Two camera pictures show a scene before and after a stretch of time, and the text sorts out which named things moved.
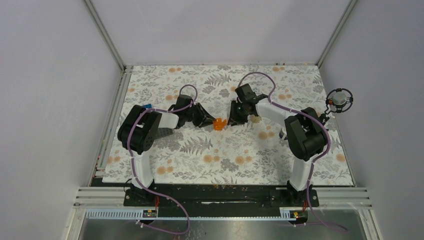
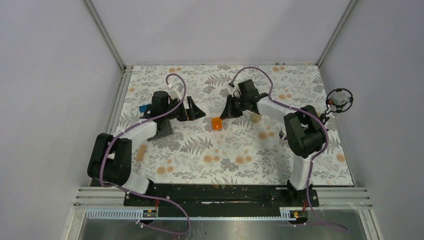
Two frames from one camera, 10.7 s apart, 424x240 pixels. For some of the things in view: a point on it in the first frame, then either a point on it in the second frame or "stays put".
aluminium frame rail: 358,198 stays put
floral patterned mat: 226,125 stays put
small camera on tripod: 338,100 stays put
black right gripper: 234,119 -> 229,111
